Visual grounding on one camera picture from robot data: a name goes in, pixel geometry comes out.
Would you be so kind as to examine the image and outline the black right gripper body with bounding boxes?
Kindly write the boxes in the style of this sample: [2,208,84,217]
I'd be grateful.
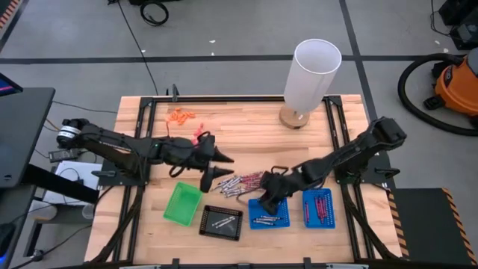
[260,167,304,200]

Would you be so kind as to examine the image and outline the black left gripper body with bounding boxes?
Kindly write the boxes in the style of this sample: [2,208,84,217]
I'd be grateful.
[184,132,217,172]

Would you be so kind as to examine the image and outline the black plastic basket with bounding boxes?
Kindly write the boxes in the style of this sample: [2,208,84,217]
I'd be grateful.
[198,204,243,242]

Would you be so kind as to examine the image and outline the blue plastic basket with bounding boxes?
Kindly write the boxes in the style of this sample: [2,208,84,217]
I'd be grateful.
[301,188,336,229]
[247,197,291,230]

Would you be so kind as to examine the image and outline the green plastic basket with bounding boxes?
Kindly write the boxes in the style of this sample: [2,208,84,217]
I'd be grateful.
[162,181,204,227]

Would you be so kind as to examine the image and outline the white cylinder table lamp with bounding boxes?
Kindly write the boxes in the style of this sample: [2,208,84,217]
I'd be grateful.
[279,38,343,130]

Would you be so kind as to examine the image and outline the white box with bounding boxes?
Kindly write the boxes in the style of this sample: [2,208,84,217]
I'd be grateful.
[42,160,104,207]

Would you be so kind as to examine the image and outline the black power adapter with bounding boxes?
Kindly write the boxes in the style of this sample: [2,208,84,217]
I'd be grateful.
[48,148,81,164]

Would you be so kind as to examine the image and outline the black desk beam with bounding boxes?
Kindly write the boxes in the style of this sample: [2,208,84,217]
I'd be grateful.
[22,163,101,205]

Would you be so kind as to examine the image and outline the orange shop vacuum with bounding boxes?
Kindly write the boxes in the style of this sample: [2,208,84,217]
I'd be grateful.
[423,47,478,128]
[397,52,478,137]

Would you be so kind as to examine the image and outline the black platform with hazard stripes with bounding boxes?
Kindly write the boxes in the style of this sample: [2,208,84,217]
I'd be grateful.
[387,188,478,267]

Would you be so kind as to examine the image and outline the white round object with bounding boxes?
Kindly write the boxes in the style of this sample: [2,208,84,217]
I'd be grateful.
[28,200,58,222]

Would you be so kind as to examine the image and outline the black desk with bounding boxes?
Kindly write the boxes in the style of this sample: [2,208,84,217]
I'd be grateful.
[0,87,56,189]

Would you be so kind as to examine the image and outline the computer monitor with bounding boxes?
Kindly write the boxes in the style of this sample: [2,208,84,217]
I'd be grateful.
[0,72,24,97]

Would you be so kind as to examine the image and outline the black equipment case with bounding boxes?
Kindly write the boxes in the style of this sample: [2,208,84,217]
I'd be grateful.
[438,0,478,52]

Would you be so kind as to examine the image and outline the hazard tape strip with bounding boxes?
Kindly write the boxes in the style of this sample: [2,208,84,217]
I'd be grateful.
[0,0,20,30]

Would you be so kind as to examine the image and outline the black aluminium table frame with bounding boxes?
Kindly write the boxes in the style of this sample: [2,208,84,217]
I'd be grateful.
[84,95,406,269]

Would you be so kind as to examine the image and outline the coiled black cable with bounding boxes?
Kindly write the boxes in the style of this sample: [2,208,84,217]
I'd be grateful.
[140,1,170,27]

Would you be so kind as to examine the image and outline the black floor cable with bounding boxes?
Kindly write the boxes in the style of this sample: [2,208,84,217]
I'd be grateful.
[108,0,161,96]

